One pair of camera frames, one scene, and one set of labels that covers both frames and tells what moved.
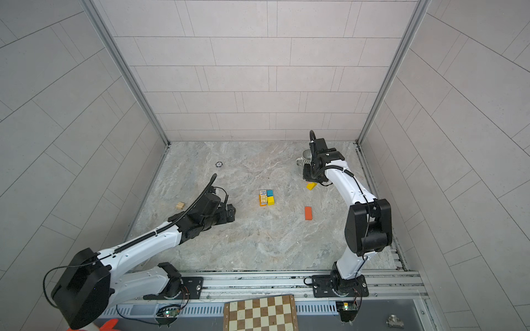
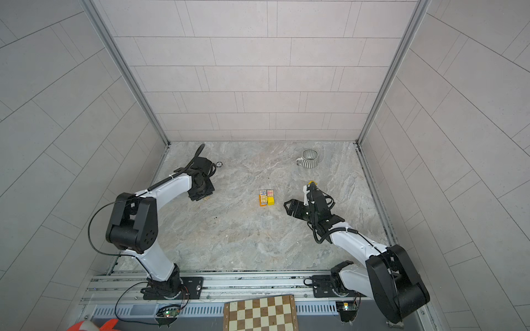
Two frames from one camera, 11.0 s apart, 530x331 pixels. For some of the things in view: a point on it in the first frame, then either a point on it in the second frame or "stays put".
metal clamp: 393,321 stays put
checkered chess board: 275,313 stays put
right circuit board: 348,309 stays put
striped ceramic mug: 306,158 stays put
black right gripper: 307,176 → 298,209
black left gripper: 224,218 → 196,196
